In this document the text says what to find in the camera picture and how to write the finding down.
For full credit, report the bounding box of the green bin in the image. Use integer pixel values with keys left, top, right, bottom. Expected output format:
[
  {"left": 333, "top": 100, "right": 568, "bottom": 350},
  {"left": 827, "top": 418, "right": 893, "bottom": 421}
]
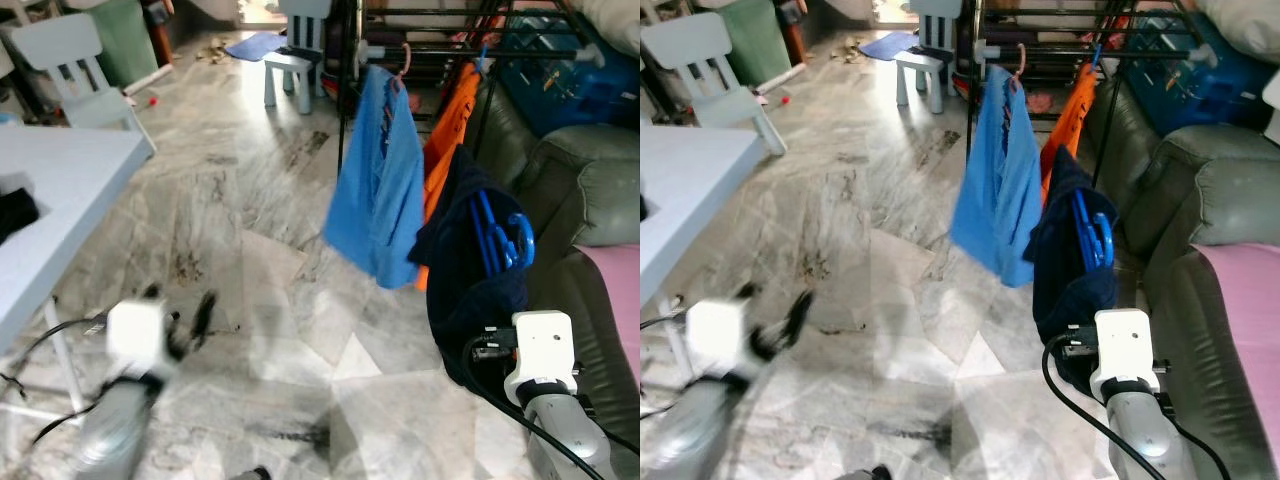
[
  {"left": 88, "top": 0, "right": 159, "bottom": 89},
  {"left": 715, "top": 0, "right": 791, "bottom": 89}
]

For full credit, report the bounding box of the blue shirt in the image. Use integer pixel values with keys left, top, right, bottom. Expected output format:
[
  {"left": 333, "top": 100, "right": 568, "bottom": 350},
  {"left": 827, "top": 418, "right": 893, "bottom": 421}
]
[
  {"left": 322, "top": 65, "right": 426, "bottom": 291},
  {"left": 948, "top": 65, "right": 1046, "bottom": 289}
]

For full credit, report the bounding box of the white pillow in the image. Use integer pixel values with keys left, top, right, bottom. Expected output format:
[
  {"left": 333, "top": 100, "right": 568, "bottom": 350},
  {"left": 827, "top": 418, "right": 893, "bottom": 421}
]
[
  {"left": 1195, "top": 0, "right": 1280, "bottom": 63},
  {"left": 570, "top": 0, "right": 641, "bottom": 56}
]

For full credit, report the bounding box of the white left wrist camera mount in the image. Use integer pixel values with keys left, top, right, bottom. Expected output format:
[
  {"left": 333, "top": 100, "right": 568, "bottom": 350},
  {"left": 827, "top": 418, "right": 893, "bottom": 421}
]
[
  {"left": 105, "top": 298, "right": 179, "bottom": 379},
  {"left": 685, "top": 298, "right": 761, "bottom": 379}
]

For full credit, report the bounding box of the orange shirt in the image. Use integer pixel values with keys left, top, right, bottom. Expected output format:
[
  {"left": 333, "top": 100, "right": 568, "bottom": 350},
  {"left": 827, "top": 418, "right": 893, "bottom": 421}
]
[
  {"left": 415, "top": 60, "right": 483, "bottom": 293},
  {"left": 1040, "top": 60, "right": 1099, "bottom": 201}
]

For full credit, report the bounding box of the blue hard suitcase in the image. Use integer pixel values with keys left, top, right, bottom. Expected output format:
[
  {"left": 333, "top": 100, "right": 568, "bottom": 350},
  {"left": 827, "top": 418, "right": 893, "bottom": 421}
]
[
  {"left": 495, "top": 15, "right": 641, "bottom": 136},
  {"left": 1120, "top": 10, "right": 1280, "bottom": 136}
]

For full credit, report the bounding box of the navy blue garment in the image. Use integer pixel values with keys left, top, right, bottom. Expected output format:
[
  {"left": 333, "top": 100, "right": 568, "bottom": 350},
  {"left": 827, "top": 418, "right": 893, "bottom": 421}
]
[
  {"left": 408, "top": 145, "right": 531, "bottom": 386},
  {"left": 1022, "top": 145, "right": 1119, "bottom": 396}
]

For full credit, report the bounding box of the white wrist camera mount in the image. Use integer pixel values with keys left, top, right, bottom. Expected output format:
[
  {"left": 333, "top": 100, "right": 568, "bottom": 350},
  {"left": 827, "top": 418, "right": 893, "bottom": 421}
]
[
  {"left": 1088, "top": 308, "right": 1161, "bottom": 404},
  {"left": 685, "top": 298, "right": 761, "bottom": 379},
  {"left": 503, "top": 310, "right": 576, "bottom": 406},
  {"left": 105, "top": 298, "right": 179, "bottom": 379}
]

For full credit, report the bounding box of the grey leather sofa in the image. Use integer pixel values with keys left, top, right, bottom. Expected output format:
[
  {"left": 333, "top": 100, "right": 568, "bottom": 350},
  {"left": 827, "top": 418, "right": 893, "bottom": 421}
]
[
  {"left": 470, "top": 75, "right": 641, "bottom": 480},
  {"left": 1085, "top": 80, "right": 1280, "bottom": 480}
]

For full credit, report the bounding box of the blue floor rug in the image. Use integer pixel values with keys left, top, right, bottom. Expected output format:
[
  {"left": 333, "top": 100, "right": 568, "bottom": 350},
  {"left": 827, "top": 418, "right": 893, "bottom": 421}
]
[
  {"left": 225, "top": 32, "right": 291, "bottom": 63},
  {"left": 860, "top": 32, "right": 921, "bottom": 61}
]

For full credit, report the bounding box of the pink foam mat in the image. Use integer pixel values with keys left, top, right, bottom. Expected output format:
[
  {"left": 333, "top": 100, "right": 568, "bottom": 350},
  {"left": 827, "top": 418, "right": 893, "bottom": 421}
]
[
  {"left": 580, "top": 243, "right": 641, "bottom": 386},
  {"left": 1195, "top": 243, "right": 1280, "bottom": 466}
]

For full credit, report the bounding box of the light blue plastic table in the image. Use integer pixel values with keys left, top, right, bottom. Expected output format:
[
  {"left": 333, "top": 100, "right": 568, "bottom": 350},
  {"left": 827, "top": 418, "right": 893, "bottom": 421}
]
[
  {"left": 0, "top": 125, "right": 156, "bottom": 421},
  {"left": 640, "top": 125, "right": 769, "bottom": 391}
]

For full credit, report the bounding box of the black metal drying rack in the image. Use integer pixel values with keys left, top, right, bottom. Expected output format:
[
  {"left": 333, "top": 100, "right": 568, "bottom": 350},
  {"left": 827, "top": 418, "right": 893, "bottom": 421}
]
[
  {"left": 335, "top": 0, "right": 606, "bottom": 181},
  {"left": 965, "top": 0, "right": 1221, "bottom": 186}
]

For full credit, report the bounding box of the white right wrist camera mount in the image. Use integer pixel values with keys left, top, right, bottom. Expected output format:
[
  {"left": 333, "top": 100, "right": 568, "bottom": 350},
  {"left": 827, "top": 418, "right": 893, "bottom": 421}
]
[
  {"left": 1088, "top": 308, "right": 1161, "bottom": 404},
  {"left": 503, "top": 310, "right": 576, "bottom": 406}
]

